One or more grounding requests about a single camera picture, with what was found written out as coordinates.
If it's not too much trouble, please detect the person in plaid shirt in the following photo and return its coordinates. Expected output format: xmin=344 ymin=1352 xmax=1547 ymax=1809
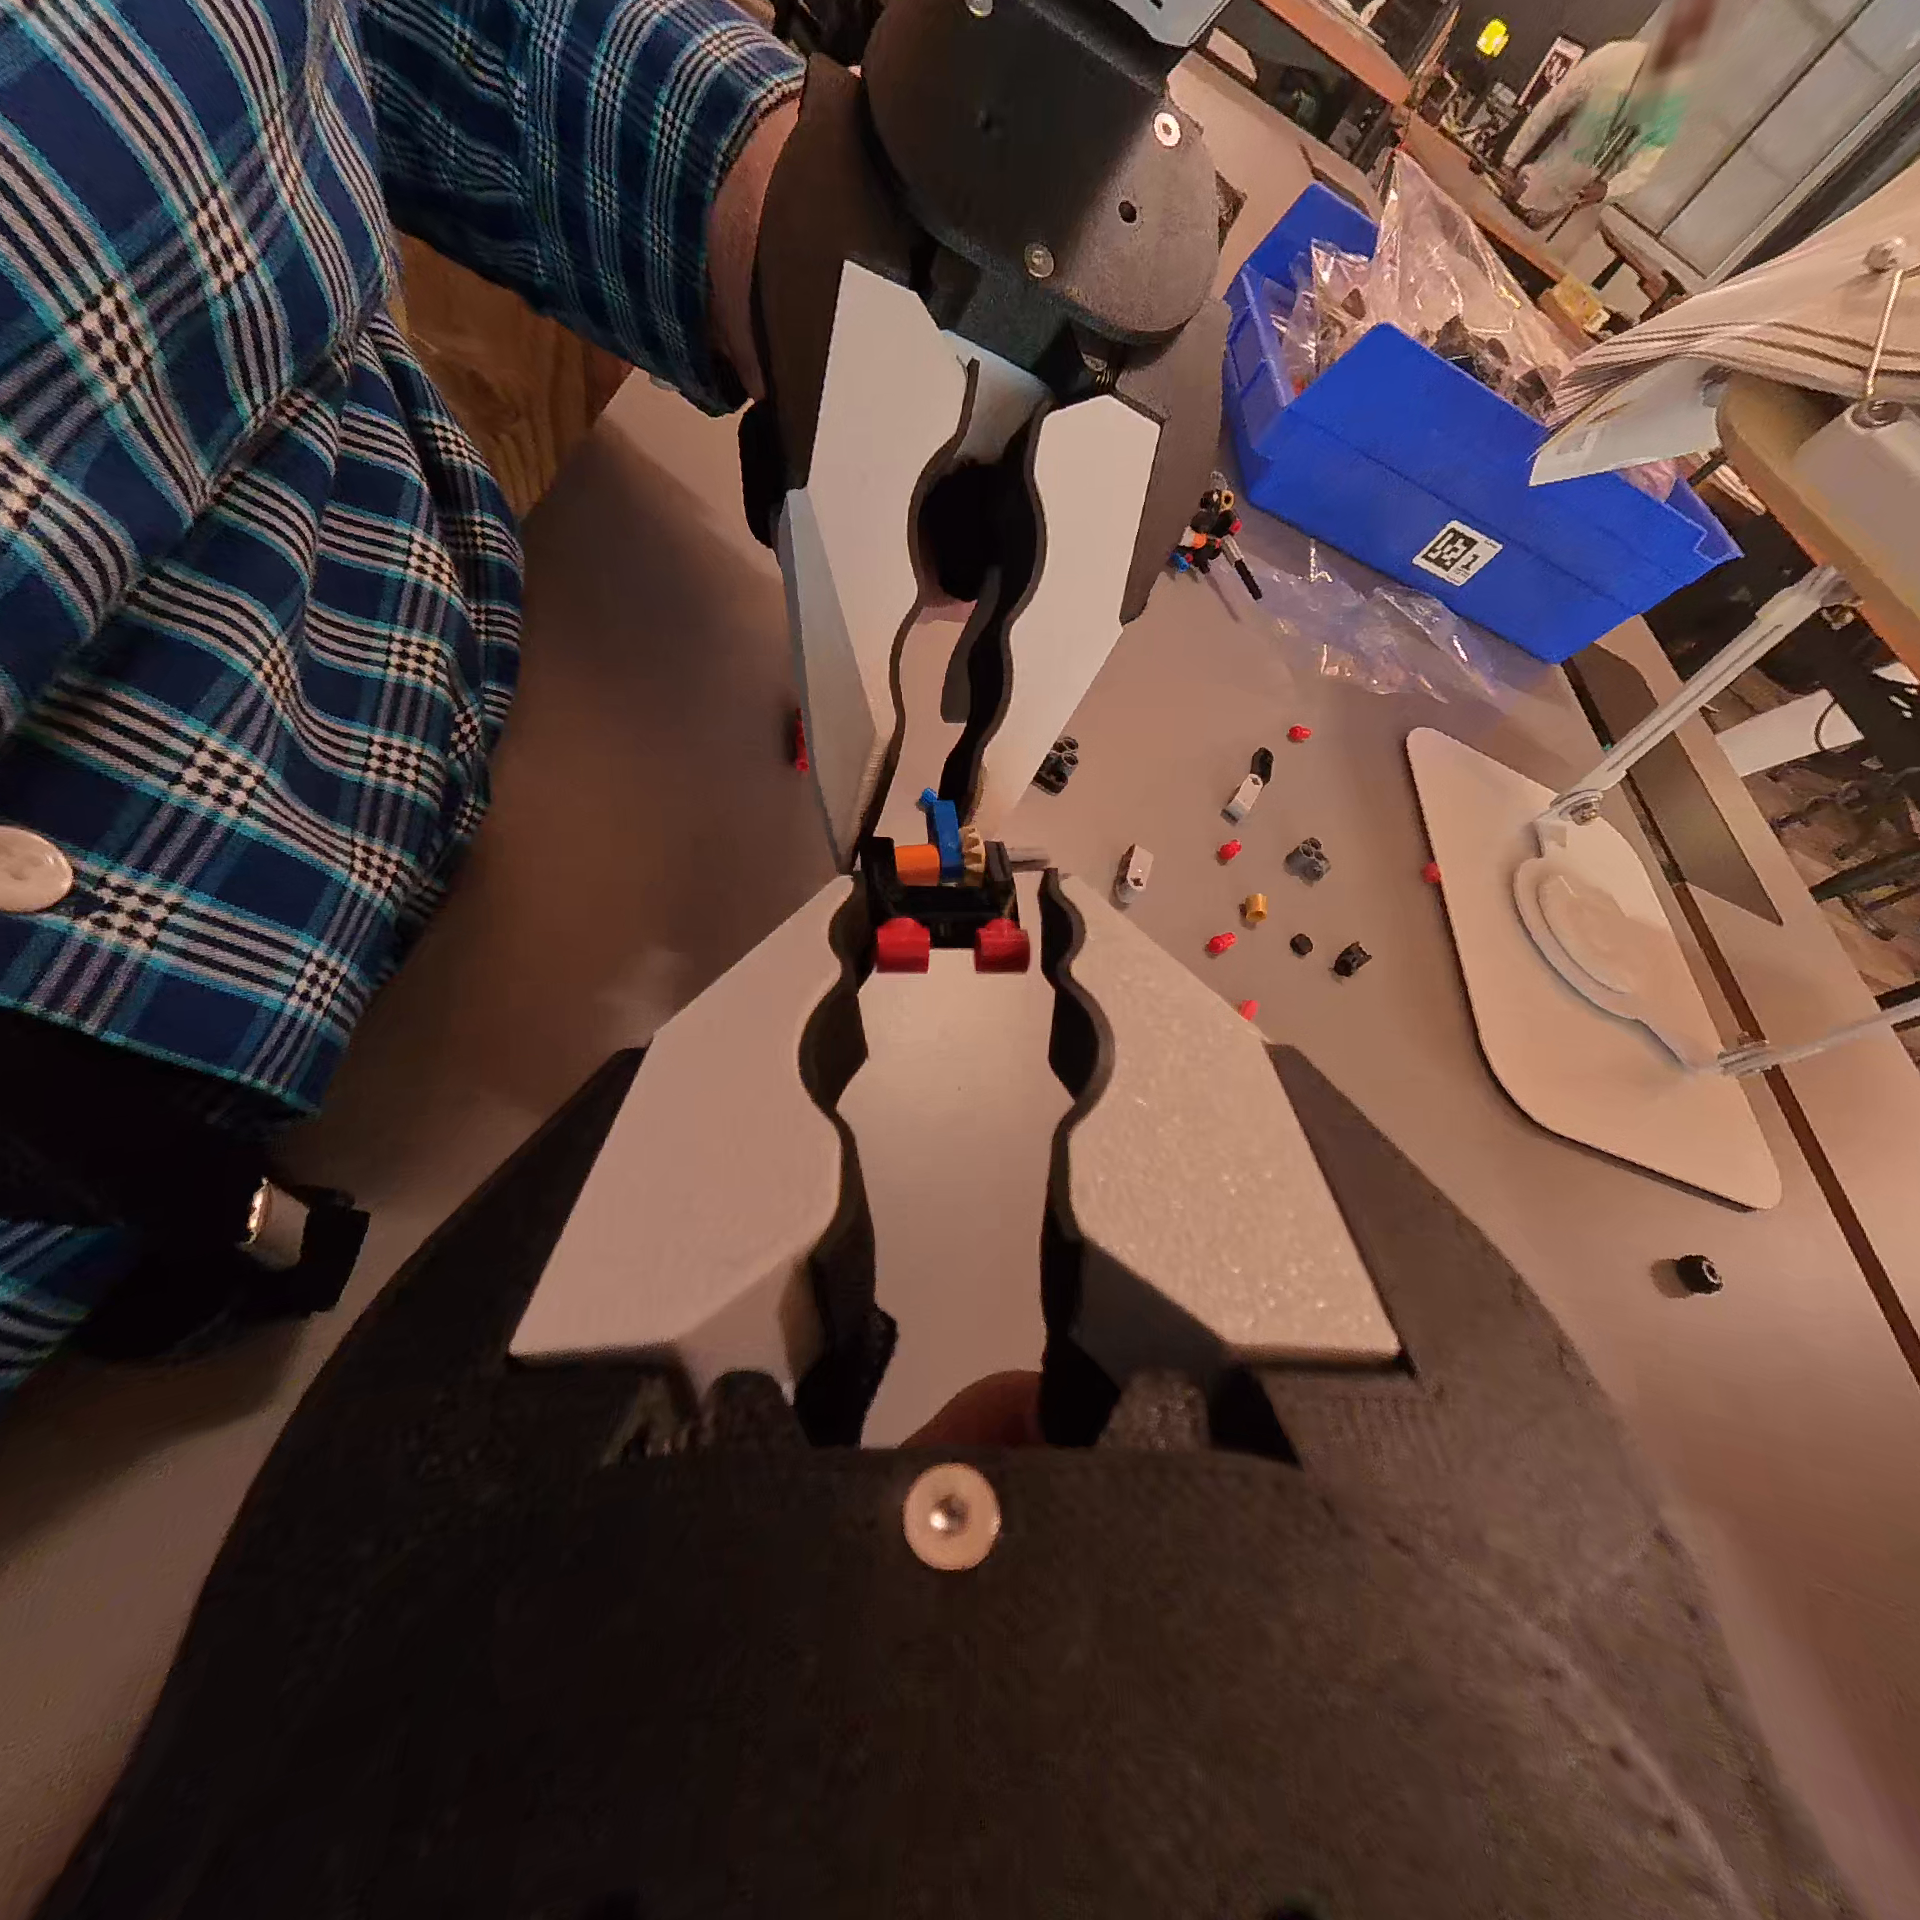
xmin=0 ymin=0 xmax=529 ymax=1394

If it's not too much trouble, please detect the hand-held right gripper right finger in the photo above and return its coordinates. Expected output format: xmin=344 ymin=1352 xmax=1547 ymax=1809
xmin=1036 ymin=870 xmax=1399 ymax=1369

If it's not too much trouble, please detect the blue plastic bin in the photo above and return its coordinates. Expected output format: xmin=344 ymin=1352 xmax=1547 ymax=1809
xmin=1221 ymin=182 xmax=1744 ymax=667

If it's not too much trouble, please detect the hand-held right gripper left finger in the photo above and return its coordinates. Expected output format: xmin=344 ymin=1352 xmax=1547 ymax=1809
xmin=500 ymin=872 xmax=877 ymax=1394

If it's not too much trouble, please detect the small black lego assembly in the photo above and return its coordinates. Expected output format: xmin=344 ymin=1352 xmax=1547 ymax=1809
xmin=851 ymin=790 xmax=1050 ymax=979

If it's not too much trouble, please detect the large black lego chassis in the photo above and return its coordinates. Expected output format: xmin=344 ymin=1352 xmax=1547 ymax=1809
xmin=1170 ymin=473 xmax=1268 ymax=609

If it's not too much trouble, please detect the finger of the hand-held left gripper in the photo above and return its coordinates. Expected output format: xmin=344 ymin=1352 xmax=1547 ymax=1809
xmin=931 ymin=334 xmax=1170 ymax=820
xmin=771 ymin=252 xmax=981 ymax=870

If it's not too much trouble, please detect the lego instruction booklet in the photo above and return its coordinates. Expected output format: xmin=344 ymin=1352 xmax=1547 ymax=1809
xmin=1524 ymin=191 xmax=1920 ymax=492

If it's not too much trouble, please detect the black shoulder strap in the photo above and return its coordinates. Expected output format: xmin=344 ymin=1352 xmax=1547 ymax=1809
xmin=0 ymin=1022 xmax=375 ymax=1363

